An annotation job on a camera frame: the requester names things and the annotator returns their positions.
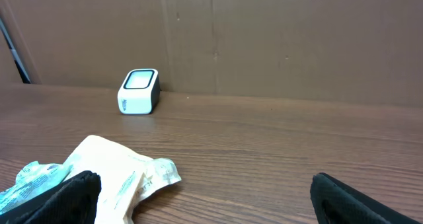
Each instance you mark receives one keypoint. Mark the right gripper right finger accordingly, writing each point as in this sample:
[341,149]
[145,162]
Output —
[335,202]

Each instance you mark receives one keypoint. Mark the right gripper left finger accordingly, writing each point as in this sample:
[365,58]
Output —
[71,202]

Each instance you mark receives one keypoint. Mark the beige snack pouch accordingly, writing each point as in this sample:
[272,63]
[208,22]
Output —
[127,177]

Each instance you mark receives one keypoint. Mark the white barcode scanner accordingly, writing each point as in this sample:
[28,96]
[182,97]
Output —
[140,92]

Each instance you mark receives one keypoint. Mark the teal crinkled wrapper packet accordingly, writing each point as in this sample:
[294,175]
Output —
[33,180]

